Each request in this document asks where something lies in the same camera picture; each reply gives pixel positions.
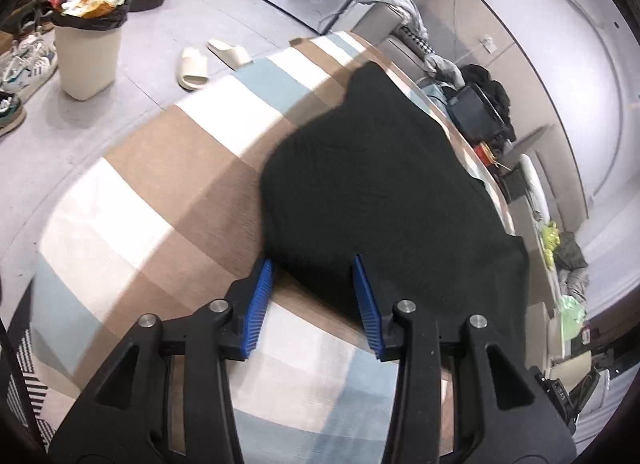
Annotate black knit sweater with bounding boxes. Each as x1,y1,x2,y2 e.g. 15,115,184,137
259,62,529,361

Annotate white grey clothes on sofa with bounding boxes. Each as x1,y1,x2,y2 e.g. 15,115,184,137
355,0,465,90

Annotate black clothes pile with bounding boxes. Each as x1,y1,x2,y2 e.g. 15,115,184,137
460,64,516,141

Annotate checkered plush blanket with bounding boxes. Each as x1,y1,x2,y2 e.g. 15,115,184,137
29,30,519,464

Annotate green plastic bag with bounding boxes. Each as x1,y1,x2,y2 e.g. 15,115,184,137
559,295,586,342

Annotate red instant noodle bowl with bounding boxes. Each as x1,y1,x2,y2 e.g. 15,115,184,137
473,141,509,171

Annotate black rice cooker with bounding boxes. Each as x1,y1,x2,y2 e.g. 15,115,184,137
448,84,506,146

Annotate cream slipper near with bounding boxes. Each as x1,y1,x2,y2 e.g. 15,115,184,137
177,46,209,92

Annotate cream slipper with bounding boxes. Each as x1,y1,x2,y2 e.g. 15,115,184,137
177,46,209,92
206,39,254,70

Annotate cream slipper far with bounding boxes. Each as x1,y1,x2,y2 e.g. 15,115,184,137
206,39,254,70

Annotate grey sofa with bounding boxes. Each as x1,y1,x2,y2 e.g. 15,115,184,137
352,3,435,87

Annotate beige trash bin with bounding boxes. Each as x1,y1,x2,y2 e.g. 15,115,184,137
53,0,131,102

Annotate white sneaker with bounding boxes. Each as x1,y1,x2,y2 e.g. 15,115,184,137
1,33,58,104

